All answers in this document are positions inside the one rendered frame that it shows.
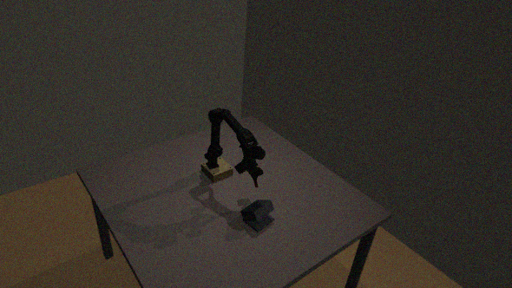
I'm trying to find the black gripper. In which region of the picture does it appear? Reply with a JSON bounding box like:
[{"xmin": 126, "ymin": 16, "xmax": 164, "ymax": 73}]
[{"xmin": 243, "ymin": 157, "xmax": 263, "ymax": 181}]

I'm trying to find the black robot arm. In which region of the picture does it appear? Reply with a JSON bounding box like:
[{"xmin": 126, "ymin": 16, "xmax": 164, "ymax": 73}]
[{"xmin": 204, "ymin": 108, "xmax": 266, "ymax": 174}]

